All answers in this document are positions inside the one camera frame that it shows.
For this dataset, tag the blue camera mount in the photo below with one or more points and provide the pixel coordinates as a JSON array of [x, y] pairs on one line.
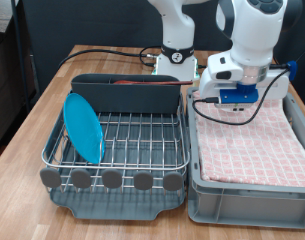
[[240, 95]]

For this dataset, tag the dark partition panel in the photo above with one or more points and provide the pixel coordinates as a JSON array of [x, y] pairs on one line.
[[92, 23]]

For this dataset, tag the brown wooden spoon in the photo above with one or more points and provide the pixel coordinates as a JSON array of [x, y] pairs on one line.
[[152, 82]]

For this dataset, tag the blue plate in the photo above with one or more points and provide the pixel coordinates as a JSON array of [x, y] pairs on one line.
[[82, 130]]

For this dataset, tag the black metal pole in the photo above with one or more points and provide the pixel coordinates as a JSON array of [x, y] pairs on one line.
[[20, 50]]

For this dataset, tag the pink checked cloth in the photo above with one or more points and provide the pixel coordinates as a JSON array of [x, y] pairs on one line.
[[245, 150]]

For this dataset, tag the grey plastic drip tray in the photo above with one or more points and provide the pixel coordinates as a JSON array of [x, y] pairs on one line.
[[118, 206]]

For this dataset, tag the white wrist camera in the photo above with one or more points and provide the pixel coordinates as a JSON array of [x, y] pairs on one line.
[[233, 106]]

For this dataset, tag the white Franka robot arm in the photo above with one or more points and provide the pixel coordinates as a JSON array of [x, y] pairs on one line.
[[252, 33]]

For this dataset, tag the grey plastic crate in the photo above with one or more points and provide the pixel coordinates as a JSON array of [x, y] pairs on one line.
[[245, 206]]

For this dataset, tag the dark grey cutlery holder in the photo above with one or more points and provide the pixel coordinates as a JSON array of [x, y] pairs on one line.
[[125, 98]]

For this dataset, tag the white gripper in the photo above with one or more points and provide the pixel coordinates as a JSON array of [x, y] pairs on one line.
[[275, 88]]

